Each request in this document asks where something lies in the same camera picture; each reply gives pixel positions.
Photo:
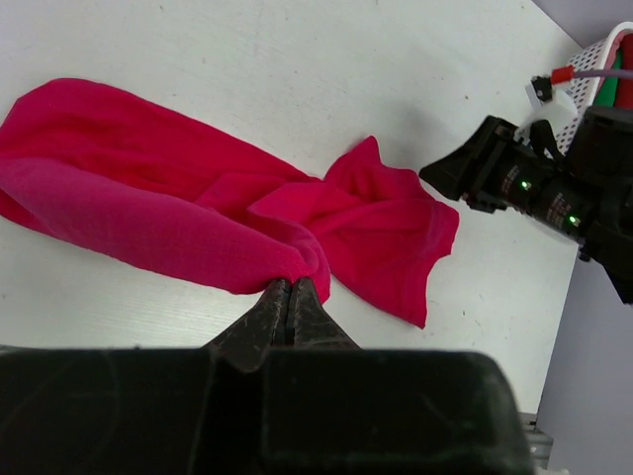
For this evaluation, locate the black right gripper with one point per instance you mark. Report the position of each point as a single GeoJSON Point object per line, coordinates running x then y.
{"type": "Point", "coordinates": [491, 171]}

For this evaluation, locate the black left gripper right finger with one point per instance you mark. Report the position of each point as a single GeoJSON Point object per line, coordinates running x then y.
{"type": "Point", "coordinates": [331, 410]}

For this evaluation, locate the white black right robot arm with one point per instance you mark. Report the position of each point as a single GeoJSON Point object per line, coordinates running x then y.
{"type": "Point", "coordinates": [584, 194]}

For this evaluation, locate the green t shirt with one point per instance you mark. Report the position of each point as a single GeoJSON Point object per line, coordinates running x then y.
{"type": "Point", "coordinates": [606, 93]}

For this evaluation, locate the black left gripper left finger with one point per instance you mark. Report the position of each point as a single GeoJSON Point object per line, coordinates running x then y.
{"type": "Point", "coordinates": [142, 411]}

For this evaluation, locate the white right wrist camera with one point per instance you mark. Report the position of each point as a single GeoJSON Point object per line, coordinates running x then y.
{"type": "Point", "coordinates": [550, 103]}

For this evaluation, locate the white plastic laundry basket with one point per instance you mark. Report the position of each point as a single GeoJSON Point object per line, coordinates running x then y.
{"type": "Point", "coordinates": [600, 55]}

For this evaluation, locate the bright red t shirt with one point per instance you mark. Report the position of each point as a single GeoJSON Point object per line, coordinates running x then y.
{"type": "Point", "coordinates": [101, 168]}

